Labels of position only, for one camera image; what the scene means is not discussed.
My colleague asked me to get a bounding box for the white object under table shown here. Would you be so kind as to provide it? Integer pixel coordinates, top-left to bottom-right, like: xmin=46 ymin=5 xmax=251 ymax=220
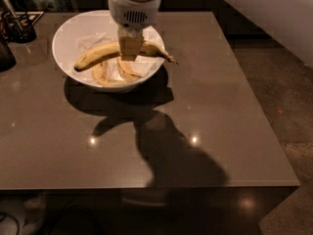
xmin=0 ymin=193 xmax=47 ymax=235

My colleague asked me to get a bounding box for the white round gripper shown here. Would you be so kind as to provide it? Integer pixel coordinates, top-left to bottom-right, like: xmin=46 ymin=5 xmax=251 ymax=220
xmin=108 ymin=0 xmax=161 ymax=61

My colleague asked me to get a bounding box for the white paper towel in bowl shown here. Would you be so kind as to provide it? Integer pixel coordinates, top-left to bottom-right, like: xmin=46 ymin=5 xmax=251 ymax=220
xmin=71 ymin=27 xmax=176 ymax=87

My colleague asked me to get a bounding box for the white ceramic bowl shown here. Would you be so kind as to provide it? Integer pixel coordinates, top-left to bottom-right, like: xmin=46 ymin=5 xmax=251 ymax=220
xmin=52 ymin=10 xmax=164 ymax=93

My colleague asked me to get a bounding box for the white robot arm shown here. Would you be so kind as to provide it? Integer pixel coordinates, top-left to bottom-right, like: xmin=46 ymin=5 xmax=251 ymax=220
xmin=108 ymin=0 xmax=161 ymax=61

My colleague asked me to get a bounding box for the yellow banana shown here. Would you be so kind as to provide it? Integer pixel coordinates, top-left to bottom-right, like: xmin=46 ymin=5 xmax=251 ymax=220
xmin=92 ymin=61 xmax=122 ymax=87
xmin=117 ymin=57 xmax=142 ymax=81
xmin=74 ymin=40 xmax=178 ymax=72

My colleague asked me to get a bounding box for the dark container at left edge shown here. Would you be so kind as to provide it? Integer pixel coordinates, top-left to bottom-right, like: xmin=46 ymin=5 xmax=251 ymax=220
xmin=0 ymin=38 xmax=17 ymax=71

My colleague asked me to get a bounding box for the black wire utensil holder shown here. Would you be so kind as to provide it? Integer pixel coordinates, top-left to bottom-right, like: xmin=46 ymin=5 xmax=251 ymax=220
xmin=2 ymin=12 xmax=36 ymax=43

